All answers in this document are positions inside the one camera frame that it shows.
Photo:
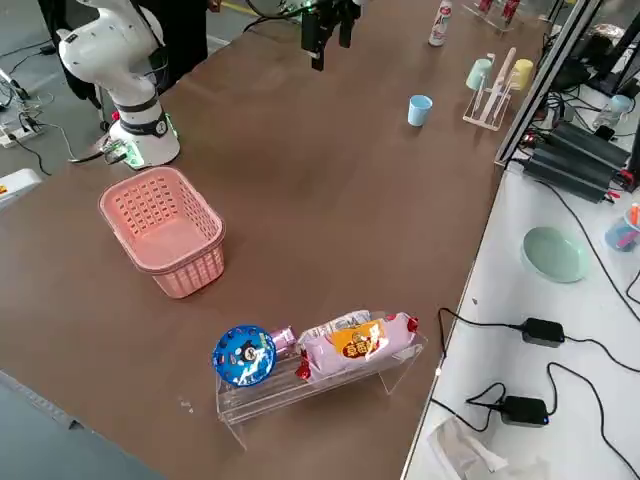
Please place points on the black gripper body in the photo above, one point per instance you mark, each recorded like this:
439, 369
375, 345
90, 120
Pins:
325, 6

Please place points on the white juice bottle red label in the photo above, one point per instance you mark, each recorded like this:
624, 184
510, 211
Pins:
440, 27

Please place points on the blue ceramic cup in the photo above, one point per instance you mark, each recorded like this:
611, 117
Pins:
419, 112

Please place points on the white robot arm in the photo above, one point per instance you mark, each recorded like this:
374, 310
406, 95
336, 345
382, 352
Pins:
125, 65

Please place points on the mint green cup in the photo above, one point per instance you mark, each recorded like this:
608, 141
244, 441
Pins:
479, 74

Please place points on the yellow cup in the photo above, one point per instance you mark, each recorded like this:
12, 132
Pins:
521, 75

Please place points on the clear plastic water bottle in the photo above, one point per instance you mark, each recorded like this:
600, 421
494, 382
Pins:
612, 112

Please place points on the clear pen holder cup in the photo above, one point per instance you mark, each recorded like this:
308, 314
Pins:
622, 235

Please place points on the person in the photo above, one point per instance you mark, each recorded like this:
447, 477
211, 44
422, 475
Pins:
185, 40

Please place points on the clear acrylic stepped shelf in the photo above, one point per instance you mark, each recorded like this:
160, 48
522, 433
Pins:
500, 25

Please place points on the pink plastic basket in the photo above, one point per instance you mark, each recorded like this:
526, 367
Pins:
160, 235

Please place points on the black power supply unit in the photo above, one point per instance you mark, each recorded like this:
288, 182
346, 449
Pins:
570, 172
590, 142

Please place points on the white beige snack packet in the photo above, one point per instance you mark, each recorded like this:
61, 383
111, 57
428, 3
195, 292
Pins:
345, 320

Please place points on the mint green bowl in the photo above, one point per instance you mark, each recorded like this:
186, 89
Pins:
555, 255

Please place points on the pink purple snack packet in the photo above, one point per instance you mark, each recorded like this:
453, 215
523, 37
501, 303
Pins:
284, 341

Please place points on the white power strip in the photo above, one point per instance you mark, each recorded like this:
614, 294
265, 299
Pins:
20, 136

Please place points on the large pink snack bag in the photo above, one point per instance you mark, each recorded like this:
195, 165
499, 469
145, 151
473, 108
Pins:
325, 357

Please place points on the blue round snack pack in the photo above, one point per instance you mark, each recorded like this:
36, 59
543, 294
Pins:
245, 356

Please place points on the white box yellow sticker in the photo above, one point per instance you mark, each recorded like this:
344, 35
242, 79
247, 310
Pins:
17, 187

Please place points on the black power adapter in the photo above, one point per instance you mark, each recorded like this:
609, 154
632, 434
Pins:
522, 411
544, 332

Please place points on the clear acrylic snack shelf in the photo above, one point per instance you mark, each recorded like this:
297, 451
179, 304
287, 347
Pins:
300, 395

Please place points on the crumpled clear plastic wrap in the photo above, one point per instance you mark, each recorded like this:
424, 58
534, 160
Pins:
465, 450

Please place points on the aluminium frame post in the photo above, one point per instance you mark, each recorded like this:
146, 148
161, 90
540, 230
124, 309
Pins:
544, 85

